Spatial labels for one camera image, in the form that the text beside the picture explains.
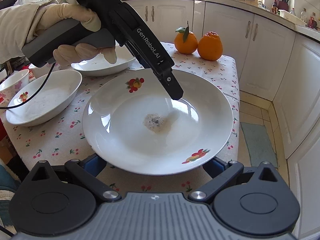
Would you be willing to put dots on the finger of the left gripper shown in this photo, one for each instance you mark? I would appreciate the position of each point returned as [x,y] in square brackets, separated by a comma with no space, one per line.
[162,69]

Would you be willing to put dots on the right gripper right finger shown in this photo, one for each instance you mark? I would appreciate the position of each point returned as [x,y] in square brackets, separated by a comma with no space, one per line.
[223,175]

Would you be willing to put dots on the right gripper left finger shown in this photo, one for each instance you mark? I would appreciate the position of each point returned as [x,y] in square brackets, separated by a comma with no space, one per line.
[84,174]

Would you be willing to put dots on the white deep plate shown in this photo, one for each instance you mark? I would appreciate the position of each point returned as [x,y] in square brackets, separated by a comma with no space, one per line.
[98,66]

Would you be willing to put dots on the large white fruit-print plate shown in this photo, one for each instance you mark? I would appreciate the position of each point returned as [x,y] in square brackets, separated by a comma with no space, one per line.
[133,124]

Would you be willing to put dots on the white deep plate fruit print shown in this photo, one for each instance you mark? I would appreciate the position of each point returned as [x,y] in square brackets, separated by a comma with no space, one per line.
[43,99]

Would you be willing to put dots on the white bowl pink flowers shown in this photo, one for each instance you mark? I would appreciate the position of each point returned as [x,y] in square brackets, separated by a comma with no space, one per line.
[15,82]

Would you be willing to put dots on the left gloved hand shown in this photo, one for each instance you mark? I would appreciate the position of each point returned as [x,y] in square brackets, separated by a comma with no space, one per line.
[20,24]

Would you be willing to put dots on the orange with leaf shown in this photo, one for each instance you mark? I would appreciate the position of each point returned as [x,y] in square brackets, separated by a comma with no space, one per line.
[185,41]

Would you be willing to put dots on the green floor mat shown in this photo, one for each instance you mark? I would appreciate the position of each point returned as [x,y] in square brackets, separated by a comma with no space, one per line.
[258,144]

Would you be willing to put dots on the bumpy orange without leaf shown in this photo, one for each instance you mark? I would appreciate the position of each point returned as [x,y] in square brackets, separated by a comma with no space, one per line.
[210,47]

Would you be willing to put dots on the cherry print tablecloth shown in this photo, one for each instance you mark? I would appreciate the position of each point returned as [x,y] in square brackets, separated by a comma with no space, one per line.
[62,137]

